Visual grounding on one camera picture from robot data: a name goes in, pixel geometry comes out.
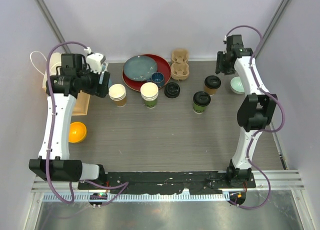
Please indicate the single green paper cup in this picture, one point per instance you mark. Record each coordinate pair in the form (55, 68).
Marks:
(199, 109)

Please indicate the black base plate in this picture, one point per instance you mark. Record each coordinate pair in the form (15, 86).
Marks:
(169, 183)

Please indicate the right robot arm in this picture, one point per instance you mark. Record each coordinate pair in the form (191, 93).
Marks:
(256, 111)

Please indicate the orange round dish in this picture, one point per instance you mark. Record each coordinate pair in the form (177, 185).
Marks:
(77, 132)

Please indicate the light blue cylinder holder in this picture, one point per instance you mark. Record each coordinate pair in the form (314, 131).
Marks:
(109, 81)

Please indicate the single brown paper cup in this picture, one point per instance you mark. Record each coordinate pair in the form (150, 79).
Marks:
(210, 91)

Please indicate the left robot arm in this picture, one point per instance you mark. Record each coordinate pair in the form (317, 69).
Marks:
(77, 73)

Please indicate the pale green ceramic bowl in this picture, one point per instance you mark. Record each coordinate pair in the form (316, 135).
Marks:
(236, 85)

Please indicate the blue-grey ceramic plate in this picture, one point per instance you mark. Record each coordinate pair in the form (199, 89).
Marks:
(140, 68)

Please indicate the brown paper bag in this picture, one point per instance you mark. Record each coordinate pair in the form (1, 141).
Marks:
(82, 103)

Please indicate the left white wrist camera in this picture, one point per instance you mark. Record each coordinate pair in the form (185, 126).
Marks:
(95, 62)

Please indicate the white slotted cable duct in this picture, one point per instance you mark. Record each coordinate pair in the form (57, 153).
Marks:
(183, 197)

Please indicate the small dark blue bowl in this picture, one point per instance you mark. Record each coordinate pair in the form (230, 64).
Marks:
(158, 79)

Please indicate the red round tray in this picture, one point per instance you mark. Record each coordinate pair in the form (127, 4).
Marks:
(162, 67)

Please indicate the green paper cup stack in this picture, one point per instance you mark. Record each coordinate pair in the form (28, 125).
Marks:
(149, 92)

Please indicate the aluminium frame rail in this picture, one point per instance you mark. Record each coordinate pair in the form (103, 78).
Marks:
(279, 180)

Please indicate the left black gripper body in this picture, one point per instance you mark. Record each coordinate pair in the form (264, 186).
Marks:
(90, 83)

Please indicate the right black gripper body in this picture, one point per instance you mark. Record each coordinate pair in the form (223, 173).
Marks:
(222, 65)

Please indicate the black cup lid stack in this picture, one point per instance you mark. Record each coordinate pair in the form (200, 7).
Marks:
(172, 90)

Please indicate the cardboard cup carrier stack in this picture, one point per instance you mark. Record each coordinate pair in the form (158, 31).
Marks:
(179, 64)

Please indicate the brown paper cup stack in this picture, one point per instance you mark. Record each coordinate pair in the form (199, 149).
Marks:
(118, 95)

